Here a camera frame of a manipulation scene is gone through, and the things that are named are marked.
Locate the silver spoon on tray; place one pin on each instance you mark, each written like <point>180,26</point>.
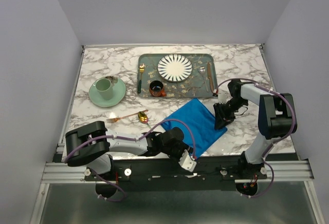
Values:
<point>202,72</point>

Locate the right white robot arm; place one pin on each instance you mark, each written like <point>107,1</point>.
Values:
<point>276,121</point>

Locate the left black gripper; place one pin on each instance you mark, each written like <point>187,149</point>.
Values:
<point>184,146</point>

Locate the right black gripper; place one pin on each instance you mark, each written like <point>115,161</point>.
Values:
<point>222,119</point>

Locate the green cup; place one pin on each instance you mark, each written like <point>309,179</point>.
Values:
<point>105,88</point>

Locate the white blue striped plate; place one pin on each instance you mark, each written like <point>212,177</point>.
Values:
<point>174,67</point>

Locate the blue cloth napkin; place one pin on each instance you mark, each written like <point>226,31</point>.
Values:
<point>197,124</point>

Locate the orange black mug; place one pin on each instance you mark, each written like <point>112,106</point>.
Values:
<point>157,89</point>

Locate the iridescent gold spoon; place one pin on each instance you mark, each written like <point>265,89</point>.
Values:
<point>143,118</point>

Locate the green floral serving tray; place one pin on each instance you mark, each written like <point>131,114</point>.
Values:
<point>192,87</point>

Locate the gold fork green handle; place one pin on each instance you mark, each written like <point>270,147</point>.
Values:
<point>141,71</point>

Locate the green saucer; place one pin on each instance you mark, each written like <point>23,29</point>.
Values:
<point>119,90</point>

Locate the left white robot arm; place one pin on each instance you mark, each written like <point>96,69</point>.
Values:
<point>88,145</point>

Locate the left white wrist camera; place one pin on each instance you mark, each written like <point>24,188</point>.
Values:
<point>186,162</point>

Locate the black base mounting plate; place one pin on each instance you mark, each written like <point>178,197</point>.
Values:
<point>210,173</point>

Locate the copper fork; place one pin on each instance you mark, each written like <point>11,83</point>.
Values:
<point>116,119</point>

